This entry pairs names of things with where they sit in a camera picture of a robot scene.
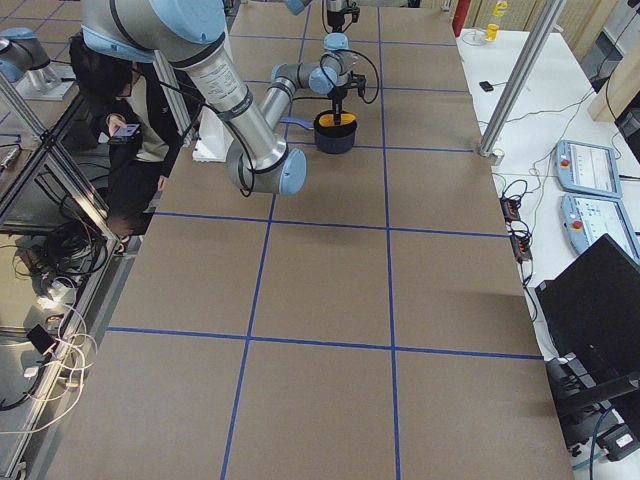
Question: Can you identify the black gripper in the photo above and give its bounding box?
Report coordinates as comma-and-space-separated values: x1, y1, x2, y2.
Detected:
326, 9, 348, 32
329, 85, 348, 125

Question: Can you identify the yellow toy corn cob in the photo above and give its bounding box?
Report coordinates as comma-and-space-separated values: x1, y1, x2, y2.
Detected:
317, 112, 356, 128

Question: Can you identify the dark blue saucepan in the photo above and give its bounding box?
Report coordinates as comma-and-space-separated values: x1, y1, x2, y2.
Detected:
280, 110, 358, 154

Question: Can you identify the small black square pad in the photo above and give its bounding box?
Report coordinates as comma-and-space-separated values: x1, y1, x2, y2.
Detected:
479, 81, 494, 92

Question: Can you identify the yellow cup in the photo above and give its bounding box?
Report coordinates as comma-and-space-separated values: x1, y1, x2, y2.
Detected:
485, 23, 500, 42

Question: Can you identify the seated person black shirt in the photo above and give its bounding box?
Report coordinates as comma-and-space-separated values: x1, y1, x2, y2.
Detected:
69, 33, 183, 239

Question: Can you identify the smartphone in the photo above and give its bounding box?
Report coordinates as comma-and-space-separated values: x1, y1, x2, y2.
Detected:
110, 124, 140, 143

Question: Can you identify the far teach pendant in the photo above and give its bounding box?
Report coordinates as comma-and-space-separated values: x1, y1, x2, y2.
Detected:
554, 140, 622, 198

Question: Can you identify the teach pendant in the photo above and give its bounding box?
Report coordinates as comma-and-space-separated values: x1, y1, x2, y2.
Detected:
554, 140, 622, 198
560, 193, 639, 262

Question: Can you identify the near teach pendant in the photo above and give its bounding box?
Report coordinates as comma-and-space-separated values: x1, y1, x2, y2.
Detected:
560, 193, 639, 262

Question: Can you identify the black laptop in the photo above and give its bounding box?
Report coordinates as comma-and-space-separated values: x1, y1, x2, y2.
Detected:
535, 234, 639, 398

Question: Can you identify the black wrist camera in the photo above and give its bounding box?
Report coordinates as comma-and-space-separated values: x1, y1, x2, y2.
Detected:
344, 2, 360, 23
349, 72, 367, 98

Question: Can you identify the white camera stand post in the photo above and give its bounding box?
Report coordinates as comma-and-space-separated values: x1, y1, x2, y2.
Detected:
192, 106, 233, 163

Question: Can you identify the aluminium frame post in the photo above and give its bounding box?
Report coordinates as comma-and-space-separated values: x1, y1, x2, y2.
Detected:
477, 0, 566, 166

